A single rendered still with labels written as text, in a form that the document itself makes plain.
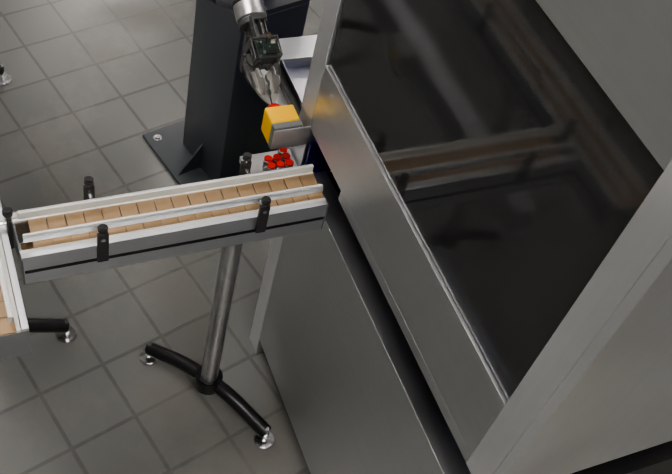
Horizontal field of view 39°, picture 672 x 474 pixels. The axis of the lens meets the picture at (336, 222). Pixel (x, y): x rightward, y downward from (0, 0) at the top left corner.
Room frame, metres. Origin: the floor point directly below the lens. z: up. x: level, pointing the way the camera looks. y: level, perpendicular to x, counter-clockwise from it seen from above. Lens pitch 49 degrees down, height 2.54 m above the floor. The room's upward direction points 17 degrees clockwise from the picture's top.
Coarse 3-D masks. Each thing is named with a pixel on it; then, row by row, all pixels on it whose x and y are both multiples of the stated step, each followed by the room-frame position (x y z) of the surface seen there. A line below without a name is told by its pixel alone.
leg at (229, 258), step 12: (228, 252) 1.36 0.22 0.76; (240, 252) 1.38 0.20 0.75; (228, 264) 1.36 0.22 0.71; (216, 276) 1.38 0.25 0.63; (228, 276) 1.36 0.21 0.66; (216, 288) 1.37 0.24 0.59; (228, 288) 1.36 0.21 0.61; (216, 300) 1.36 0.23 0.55; (228, 300) 1.37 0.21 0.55; (216, 312) 1.36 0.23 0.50; (228, 312) 1.37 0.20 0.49; (216, 324) 1.36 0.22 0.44; (216, 336) 1.36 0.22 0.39; (216, 348) 1.36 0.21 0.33; (204, 360) 1.37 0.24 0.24; (216, 360) 1.37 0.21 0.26; (204, 372) 1.36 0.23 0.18; (216, 372) 1.37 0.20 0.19
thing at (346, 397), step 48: (336, 192) 1.54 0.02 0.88; (288, 240) 1.56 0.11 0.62; (336, 240) 1.39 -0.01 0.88; (288, 288) 1.51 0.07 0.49; (336, 288) 1.34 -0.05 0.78; (288, 336) 1.45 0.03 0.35; (336, 336) 1.28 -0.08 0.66; (384, 336) 1.17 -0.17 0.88; (288, 384) 1.40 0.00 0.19; (336, 384) 1.23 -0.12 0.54; (384, 384) 1.11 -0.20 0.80; (336, 432) 1.18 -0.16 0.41; (384, 432) 1.05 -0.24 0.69; (432, 432) 0.98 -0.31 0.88
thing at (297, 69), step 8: (304, 56) 1.94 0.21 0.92; (280, 64) 1.90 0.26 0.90; (288, 64) 1.91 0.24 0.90; (296, 64) 1.93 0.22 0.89; (304, 64) 1.94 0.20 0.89; (288, 72) 1.86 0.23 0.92; (296, 72) 1.91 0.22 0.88; (304, 72) 1.92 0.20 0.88; (288, 80) 1.85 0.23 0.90; (296, 80) 1.88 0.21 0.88; (304, 80) 1.89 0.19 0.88; (296, 88) 1.81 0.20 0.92; (304, 88) 1.86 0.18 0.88; (296, 96) 1.80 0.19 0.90
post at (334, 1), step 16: (336, 0) 1.59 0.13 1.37; (336, 16) 1.58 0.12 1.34; (320, 32) 1.62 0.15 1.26; (336, 32) 1.59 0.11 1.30; (320, 48) 1.61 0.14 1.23; (320, 64) 1.60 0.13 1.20; (320, 80) 1.58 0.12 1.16; (304, 96) 1.63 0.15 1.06; (304, 112) 1.61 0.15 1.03; (304, 144) 1.59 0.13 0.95; (304, 160) 1.58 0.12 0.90; (272, 240) 1.63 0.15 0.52; (272, 256) 1.61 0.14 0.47; (272, 272) 1.59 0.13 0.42; (256, 320) 1.62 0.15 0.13; (256, 336) 1.60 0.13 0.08; (256, 352) 1.58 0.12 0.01
